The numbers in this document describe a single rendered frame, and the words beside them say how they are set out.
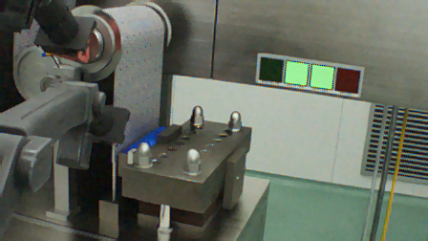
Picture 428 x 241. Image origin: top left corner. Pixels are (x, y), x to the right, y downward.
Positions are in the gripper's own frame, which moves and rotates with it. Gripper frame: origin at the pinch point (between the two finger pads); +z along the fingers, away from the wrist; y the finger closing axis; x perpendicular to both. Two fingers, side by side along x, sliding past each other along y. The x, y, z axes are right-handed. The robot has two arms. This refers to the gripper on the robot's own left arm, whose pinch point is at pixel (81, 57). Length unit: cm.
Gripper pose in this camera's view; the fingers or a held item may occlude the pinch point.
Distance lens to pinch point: 103.0
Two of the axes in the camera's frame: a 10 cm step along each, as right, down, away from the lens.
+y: 9.6, 1.5, -2.3
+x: 2.3, -9.0, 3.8
